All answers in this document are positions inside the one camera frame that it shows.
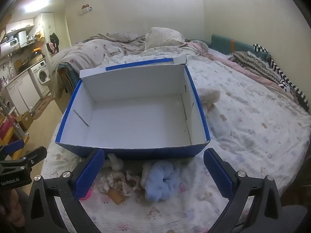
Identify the white washing machine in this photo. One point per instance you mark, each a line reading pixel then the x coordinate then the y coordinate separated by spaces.
pixel 42 76

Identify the beige ruffled scrunchie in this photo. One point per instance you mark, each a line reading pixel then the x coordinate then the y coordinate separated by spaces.
pixel 110 180
pixel 131 183

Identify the red bag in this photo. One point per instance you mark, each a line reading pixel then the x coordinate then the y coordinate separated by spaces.
pixel 4 128

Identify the teal padded headboard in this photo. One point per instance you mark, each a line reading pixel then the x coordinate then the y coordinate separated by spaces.
pixel 222 42

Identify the white water heater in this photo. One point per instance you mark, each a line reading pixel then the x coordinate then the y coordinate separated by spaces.
pixel 8 46

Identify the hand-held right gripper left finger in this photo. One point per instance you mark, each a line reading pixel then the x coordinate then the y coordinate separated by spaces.
pixel 88 176

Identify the white wall cabinet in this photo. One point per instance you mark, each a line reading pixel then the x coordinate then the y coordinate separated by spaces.
pixel 19 25

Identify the teal padded footboard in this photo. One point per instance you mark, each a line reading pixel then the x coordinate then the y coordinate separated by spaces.
pixel 69 77

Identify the hanging dark clothes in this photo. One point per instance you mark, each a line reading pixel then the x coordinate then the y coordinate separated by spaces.
pixel 54 38

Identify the brown paper card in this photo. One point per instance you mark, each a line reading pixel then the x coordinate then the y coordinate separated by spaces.
pixel 117 198

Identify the light blue fluffy scrunchie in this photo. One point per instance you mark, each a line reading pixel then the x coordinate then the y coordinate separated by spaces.
pixel 160 182

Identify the beige floral duvet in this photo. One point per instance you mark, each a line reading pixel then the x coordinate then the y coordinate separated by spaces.
pixel 92 51

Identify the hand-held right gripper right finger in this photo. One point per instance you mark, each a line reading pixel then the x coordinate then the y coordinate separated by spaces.
pixel 217 177

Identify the pink blanket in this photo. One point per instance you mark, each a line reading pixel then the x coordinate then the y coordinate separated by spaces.
pixel 201 47

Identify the cream pillow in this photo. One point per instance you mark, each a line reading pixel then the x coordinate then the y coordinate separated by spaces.
pixel 162 37

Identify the zigzag knitted blanket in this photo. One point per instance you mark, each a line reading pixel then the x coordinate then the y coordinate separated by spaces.
pixel 252 62

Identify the blue and white cardboard box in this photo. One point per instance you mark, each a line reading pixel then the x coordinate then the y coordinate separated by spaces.
pixel 136 121

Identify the brown door mat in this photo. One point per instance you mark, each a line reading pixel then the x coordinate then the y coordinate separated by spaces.
pixel 42 106

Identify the white base cabinet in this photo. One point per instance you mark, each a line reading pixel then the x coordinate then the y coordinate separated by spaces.
pixel 21 92

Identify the yellow chair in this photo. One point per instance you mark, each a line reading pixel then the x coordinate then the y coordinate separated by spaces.
pixel 26 142

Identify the pink ball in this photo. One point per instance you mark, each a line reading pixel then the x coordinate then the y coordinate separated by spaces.
pixel 87 196

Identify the white range hood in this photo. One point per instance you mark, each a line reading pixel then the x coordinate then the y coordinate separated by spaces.
pixel 22 38

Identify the ceiling light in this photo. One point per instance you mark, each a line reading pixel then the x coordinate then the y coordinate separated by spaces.
pixel 36 5

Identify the person's dark grey clothing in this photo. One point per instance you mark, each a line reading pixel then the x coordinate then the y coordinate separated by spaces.
pixel 294 218

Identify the wall socket with sticker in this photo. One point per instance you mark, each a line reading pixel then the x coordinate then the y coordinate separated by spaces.
pixel 86 8

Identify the kitchen countertop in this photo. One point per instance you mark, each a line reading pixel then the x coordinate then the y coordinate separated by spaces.
pixel 24 64

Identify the black and white striped cloth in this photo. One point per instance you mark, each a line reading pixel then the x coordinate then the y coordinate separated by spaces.
pixel 284 81

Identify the brown cardboard box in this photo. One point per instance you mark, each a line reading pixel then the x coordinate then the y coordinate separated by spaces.
pixel 25 120

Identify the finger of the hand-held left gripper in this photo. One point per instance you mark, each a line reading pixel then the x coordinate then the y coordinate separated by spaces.
pixel 13 147
pixel 36 154

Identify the cream fluffy plush item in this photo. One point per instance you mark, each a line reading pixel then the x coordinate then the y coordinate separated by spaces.
pixel 210 95

